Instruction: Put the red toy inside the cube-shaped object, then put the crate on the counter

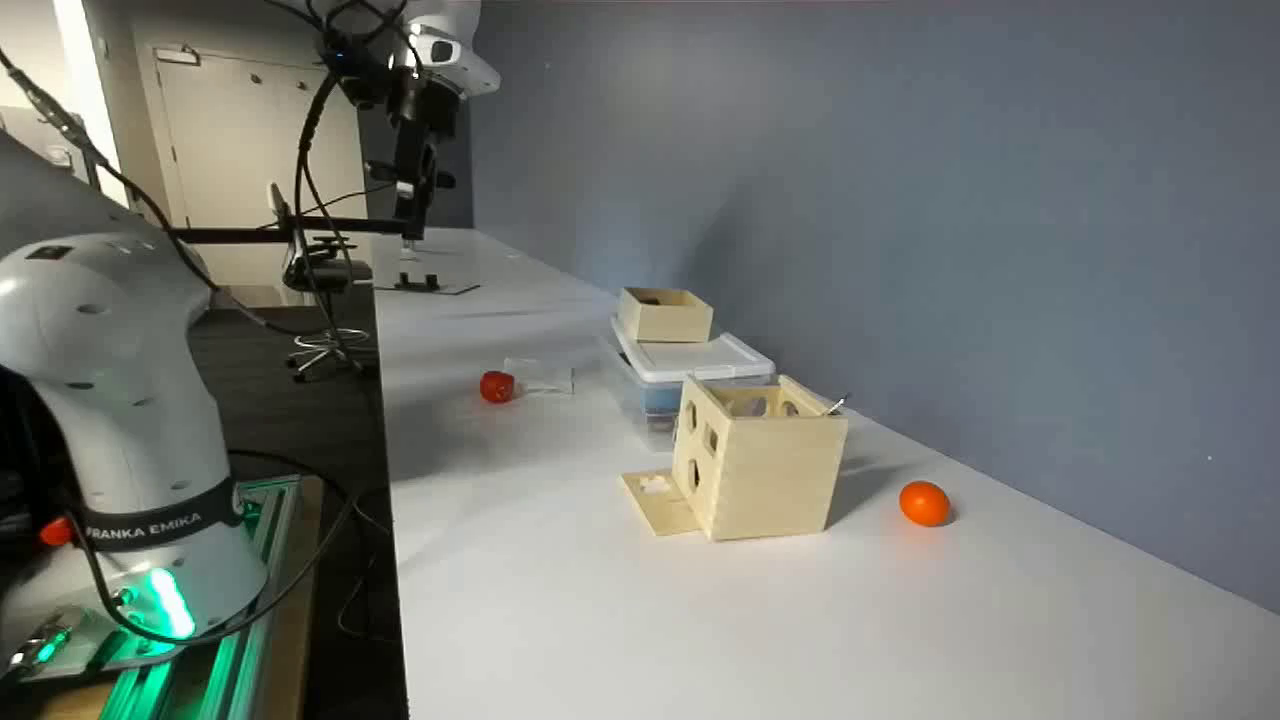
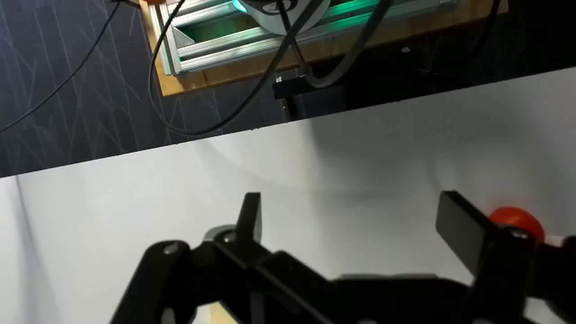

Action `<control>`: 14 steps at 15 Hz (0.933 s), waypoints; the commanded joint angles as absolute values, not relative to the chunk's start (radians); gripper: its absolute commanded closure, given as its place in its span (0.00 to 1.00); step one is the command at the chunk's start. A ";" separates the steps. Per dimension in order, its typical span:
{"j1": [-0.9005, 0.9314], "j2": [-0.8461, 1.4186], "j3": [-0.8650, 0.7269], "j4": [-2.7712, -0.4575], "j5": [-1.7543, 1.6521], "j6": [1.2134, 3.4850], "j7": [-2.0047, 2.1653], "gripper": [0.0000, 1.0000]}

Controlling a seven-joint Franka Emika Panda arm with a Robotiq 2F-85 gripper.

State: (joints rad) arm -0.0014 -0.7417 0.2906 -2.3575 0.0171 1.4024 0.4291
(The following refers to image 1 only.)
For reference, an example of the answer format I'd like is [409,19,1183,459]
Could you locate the black office chair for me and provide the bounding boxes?
[272,193,372,384]

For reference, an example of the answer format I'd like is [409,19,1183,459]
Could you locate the wooden shape sorter cube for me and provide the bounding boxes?
[671,377,849,540]

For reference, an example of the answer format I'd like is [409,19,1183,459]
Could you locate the wooden cube lid panel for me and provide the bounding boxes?
[624,473,696,534]

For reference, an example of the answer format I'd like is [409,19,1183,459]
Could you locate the white bin lid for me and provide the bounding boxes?
[616,332,778,384]

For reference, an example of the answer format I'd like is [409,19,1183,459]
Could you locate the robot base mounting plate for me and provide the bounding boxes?
[0,481,318,720]

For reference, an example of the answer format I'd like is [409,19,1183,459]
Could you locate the orange toy ball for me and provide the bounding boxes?
[899,481,958,526]

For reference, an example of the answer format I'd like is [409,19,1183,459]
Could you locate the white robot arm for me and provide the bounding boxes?
[0,138,270,644]

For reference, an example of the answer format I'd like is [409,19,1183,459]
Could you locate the small black bracket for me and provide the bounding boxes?
[398,270,445,292]

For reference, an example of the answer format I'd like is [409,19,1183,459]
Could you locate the red toy ball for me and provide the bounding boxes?
[475,373,516,403]

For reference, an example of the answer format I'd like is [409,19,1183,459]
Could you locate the small wooden crate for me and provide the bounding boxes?
[616,289,714,342]

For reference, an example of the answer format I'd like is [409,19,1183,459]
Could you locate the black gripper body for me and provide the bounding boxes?
[393,80,459,240]

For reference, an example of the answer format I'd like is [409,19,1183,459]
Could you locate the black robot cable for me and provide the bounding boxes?
[0,52,393,644]

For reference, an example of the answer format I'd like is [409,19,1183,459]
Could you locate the clear plastic storage bin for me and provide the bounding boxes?
[612,347,778,435]

